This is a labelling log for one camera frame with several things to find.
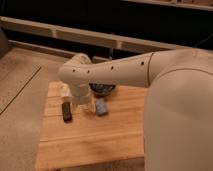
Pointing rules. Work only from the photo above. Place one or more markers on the white paper cup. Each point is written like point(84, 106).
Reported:
point(88, 107)

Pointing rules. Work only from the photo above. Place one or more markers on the dark ceramic bowl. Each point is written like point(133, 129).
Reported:
point(102, 89)

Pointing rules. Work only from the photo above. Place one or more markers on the wooden table board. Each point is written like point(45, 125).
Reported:
point(88, 138)

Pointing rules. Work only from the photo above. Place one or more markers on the black remote control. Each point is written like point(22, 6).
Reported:
point(66, 112)

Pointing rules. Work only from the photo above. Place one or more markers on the small white bottle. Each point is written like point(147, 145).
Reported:
point(65, 93)

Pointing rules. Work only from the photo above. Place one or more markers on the blue sponge block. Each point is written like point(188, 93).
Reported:
point(101, 108)

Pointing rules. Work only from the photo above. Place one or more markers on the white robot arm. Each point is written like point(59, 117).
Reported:
point(178, 111)

